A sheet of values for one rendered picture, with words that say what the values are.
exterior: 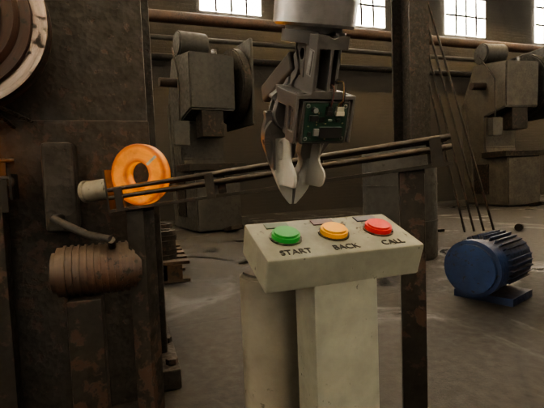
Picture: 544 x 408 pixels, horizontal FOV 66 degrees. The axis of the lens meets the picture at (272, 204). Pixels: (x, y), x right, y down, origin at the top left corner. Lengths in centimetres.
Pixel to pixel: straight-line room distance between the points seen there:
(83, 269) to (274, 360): 55
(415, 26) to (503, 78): 356
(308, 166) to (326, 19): 18
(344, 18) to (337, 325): 39
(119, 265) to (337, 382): 64
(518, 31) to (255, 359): 1144
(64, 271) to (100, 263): 8
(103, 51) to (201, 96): 406
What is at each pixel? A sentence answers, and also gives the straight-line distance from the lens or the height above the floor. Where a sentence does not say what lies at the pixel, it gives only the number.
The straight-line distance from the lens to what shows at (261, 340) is 74.
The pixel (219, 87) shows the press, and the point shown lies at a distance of 558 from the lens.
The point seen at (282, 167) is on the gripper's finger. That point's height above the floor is 70.
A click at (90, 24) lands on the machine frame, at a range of 147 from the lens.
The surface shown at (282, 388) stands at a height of 33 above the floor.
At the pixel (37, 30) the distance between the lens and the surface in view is 131.
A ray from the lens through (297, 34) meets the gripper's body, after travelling 47.
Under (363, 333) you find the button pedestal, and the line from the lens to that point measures 63.
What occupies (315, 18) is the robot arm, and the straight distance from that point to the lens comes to 45.
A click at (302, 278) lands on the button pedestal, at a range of 56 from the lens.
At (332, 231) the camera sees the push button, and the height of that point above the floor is 61.
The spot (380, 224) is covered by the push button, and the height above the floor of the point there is 61.
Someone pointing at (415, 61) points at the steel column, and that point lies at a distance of 499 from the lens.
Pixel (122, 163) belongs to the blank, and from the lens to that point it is 111.
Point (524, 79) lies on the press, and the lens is 860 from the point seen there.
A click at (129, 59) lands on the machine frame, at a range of 144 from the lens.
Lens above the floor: 69
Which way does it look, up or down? 4 degrees down
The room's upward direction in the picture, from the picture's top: 2 degrees counter-clockwise
